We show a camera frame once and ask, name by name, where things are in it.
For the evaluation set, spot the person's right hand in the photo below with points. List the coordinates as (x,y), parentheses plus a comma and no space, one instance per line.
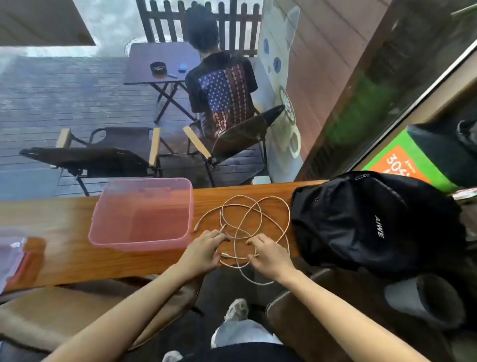
(272,259)

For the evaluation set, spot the person's left hand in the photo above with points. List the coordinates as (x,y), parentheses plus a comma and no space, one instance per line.
(201,255)

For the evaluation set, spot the pink plastic container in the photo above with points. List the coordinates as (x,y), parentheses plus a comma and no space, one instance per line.
(141,223)

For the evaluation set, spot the clear container lid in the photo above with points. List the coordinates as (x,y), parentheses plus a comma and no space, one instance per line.
(9,257)

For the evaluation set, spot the person's right forearm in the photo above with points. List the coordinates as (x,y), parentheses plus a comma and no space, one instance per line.
(335,324)

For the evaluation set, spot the person's left forearm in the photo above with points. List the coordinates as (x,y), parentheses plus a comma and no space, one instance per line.
(123,320)

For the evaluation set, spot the person's white shoe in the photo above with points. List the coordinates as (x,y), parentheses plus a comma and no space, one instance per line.
(236,309)
(172,357)

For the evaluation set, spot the small white box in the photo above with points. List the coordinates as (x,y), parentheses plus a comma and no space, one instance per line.
(262,180)

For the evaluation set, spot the person's light grey trousers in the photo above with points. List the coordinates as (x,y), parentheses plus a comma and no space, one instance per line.
(242,333)

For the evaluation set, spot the person's black shirt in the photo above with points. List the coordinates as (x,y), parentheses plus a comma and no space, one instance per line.
(242,354)

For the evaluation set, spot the brown stool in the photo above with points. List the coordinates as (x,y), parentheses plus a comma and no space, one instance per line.
(290,328)
(56,317)

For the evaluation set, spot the black backpack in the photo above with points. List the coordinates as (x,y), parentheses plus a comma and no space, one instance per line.
(354,223)

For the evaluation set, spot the dark folding chair wooden armrests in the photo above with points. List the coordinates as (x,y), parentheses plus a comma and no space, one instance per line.
(111,160)
(238,138)

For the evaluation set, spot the grey cylindrical container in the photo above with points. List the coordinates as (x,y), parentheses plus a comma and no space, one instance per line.
(421,298)

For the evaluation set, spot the green and orange printed stand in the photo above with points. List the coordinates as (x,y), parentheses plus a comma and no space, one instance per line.
(395,166)

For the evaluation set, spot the wooden partition with cat painting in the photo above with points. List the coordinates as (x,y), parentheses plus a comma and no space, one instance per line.
(316,74)

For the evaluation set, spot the black ashtray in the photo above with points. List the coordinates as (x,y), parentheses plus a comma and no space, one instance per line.
(158,68)

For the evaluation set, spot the crumpled pink wrapper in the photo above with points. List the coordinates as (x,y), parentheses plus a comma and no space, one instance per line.
(466,194)

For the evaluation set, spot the dark folding outdoor table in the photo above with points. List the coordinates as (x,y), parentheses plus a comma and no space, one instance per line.
(149,56)

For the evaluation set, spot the dark wooden picket fence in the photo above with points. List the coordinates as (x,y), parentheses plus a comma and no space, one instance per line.
(233,18)

